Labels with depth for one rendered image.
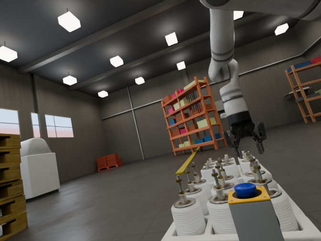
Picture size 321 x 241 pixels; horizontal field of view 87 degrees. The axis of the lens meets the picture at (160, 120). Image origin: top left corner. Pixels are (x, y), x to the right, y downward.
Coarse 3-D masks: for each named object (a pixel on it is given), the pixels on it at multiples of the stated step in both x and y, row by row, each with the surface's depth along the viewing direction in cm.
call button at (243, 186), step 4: (240, 184) 34; (244, 184) 34; (248, 184) 33; (252, 184) 33; (236, 188) 33; (240, 188) 32; (244, 188) 32; (248, 188) 31; (252, 188) 31; (256, 188) 32; (236, 192) 33; (240, 192) 32; (244, 192) 31; (248, 192) 31; (252, 192) 32; (244, 196) 32
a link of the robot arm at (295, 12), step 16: (208, 0) 36; (224, 0) 36; (240, 0) 35; (256, 0) 35; (272, 0) 35; (288, 0) 34; (304, 0) 34; (320, 0) 33; (288, 16) 38; (304, 16) 37
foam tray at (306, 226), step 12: (204, 216) 58; (300, 216) 44; (300, 228) 42; (312, 228) 39; (168, 240) 49; (180, 240) 47; (192, 240) 46; (204, 240) 45; (216, 240) 43; (228, 240) 42; (288, 240) 38; (300, 240) 37; (312, 240) 36
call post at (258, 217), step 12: (240, 204) 30; (252, 204) 30; (264, 204) 29; (240, 216) 30; (252, 216) 29; (264, 216) 29; (276, 216) 28; (240, 228) 30; (252, 228) 29; (264, 228) 29; (276, 228) 28; (240, 240) 30; (252, 240) 29; (264, 240) 29; (276, 240) 28
